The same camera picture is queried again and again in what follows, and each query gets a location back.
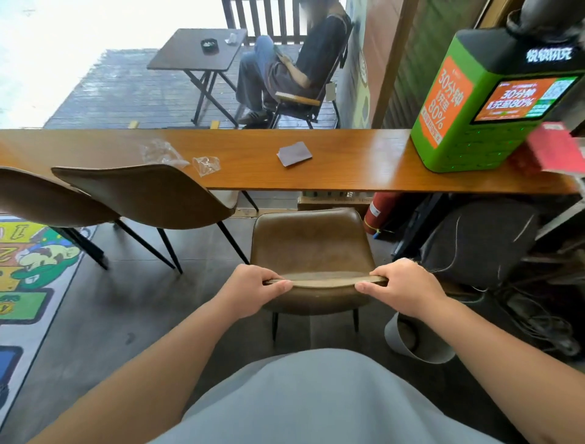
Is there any long wooden counter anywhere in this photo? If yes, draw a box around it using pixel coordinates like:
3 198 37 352
0 128 581 196

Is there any green power bank station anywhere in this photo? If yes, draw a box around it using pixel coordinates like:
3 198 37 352
410 28 585 174

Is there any small clear plastic wrapper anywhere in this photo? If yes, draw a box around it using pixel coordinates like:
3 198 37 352
192 156 222 177

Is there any dark wooden railing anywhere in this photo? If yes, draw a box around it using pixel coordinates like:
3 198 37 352
221 0 311 45

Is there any brown leather chair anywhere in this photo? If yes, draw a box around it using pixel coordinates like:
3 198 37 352
250 207 389 343
51 164 260 275
0 166 122 270

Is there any large clear plastic wrapper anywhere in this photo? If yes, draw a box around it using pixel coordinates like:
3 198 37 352
139 138 190 168

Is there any person's grey shirt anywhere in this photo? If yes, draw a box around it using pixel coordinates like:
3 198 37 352
148 349 503 444

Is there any grey paper napkin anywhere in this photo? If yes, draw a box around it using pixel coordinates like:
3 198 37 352
276 141 313 167

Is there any colourful cartoon floor mat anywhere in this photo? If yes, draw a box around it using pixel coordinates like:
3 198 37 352
0 215 99 426

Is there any black folding chair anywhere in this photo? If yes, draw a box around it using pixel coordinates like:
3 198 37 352
267 16 355 130

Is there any person's left forearm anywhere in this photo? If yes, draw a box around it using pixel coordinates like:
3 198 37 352
27 297 243 444

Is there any tangle of black cables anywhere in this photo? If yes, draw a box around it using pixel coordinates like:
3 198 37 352
496 284 583 357

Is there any person's right forearm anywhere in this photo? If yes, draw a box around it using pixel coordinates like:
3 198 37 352
418 295 585 444

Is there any person's right hand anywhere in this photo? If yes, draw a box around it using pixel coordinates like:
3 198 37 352
355 258 448 320

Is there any dark folding table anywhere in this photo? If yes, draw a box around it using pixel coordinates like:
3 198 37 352
146 28 248 128

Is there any person's left hand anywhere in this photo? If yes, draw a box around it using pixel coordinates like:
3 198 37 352
215 264 293 321

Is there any red fire extinguisher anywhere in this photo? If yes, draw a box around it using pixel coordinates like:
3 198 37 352
363 192 403 238

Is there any red box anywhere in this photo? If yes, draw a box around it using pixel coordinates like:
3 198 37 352
509 121 585 177

